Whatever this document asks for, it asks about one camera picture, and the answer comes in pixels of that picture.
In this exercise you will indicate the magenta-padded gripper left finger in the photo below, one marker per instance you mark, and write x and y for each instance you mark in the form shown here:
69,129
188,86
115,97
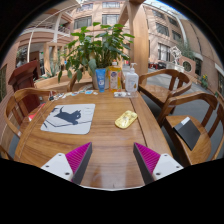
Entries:
59,164

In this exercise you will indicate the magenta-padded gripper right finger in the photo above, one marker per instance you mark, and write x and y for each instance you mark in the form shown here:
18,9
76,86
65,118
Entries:
163,165

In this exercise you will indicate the yellow computer mouse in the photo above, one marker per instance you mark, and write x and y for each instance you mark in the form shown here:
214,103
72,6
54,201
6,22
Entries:
126,119

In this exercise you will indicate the grey cat print mouse pad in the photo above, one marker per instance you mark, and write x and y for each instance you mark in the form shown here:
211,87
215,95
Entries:
68,119

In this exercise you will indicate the wooden armchair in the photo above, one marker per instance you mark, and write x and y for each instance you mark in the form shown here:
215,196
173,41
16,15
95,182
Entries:
20,95
71,83
196,153
156,91

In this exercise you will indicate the black notebook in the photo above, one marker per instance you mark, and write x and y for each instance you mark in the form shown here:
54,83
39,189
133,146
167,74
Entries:
189,133

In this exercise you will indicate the bunch of keys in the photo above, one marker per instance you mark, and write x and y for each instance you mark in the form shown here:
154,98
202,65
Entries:
51,98

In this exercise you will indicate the clear plastic package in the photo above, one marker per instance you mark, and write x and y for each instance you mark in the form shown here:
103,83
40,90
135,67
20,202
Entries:
123,94

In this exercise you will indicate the white pump bottle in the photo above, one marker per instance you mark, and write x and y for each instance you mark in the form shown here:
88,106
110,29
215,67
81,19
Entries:
132,81

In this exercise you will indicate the agave plant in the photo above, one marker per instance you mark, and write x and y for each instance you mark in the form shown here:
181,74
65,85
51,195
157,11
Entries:
53,70

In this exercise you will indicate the blue tube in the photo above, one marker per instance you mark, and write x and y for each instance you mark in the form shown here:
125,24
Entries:
100,80

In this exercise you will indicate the yellow liquid bottle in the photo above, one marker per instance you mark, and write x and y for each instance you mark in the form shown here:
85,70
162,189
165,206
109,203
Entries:
115,78

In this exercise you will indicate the white sculpture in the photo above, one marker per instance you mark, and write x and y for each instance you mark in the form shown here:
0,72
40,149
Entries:
175,56

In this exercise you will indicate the green plant in white pot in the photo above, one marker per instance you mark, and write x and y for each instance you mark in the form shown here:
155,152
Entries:
96,46

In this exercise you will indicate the dark red wooden pedestal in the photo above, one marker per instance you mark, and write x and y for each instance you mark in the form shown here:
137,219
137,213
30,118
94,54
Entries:
25,76

